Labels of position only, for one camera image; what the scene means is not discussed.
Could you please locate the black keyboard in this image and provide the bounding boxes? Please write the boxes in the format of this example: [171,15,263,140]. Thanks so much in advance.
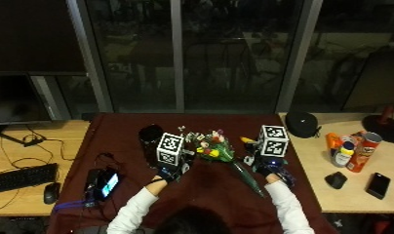
[0,162,60,195]

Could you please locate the black computer monitor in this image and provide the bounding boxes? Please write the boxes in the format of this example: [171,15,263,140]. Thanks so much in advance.
[0,72,74,127]

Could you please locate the white bottle with blue cap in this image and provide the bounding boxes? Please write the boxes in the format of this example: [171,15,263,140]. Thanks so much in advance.
[328,140,356,169]

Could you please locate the blue black wrist module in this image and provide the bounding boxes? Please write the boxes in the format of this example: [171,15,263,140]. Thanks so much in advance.
[268,158,296,188]

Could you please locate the person's left hand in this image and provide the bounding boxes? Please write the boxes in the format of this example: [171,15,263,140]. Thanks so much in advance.
[152,148,196,183]

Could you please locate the black device with lit screen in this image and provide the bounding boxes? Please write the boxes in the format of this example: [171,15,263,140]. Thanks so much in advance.
[83,167,120,202]

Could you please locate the black round zip case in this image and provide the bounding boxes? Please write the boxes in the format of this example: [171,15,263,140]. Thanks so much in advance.
[283,110,322,139]

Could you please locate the white marker cube right glove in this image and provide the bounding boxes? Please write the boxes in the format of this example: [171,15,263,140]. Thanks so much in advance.
[256,124,290,158]

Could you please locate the white marker cube glove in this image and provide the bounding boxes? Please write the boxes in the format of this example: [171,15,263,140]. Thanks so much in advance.
[256,124,290,158]
[155,132,184,167]

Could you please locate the person's right hand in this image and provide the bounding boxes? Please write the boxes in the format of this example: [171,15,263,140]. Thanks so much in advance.
[242,141,290,177]

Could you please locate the black cable on tablecloth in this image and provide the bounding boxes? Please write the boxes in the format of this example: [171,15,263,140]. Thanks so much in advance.
[92,151,122,171]

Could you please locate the black lamp base red stem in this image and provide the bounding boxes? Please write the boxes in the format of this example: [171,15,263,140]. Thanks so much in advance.
[360,104,394,144]

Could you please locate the purple strap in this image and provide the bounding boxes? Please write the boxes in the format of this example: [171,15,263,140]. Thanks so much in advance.
[52,199,96,212]

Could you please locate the black smartphone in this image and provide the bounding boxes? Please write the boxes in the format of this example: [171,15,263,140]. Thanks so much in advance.
[363,172,391,201]

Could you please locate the red chips can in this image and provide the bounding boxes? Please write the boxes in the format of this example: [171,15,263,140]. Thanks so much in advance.
[344,131,383,174]

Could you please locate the flower bouquet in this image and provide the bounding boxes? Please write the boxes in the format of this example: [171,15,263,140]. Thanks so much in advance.
[184,129,266,198]

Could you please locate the white marker cube left glove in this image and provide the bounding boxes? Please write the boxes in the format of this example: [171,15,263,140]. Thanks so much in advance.
[155,132,184,167]

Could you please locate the orange packet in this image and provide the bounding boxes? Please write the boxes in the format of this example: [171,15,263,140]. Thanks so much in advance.
[323,132,343,158]

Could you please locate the black desk cable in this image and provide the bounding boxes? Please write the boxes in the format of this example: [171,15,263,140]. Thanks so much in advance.
[0,124,76,171]

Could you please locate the black oval computer mouse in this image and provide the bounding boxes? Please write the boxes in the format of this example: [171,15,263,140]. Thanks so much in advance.
[42,181,62,206]

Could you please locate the black vase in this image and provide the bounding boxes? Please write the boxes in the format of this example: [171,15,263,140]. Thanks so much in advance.
[136,124,166,164]

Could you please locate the dark red tablecloth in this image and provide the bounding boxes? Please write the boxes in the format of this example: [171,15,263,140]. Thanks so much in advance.
[46,112,339,234]

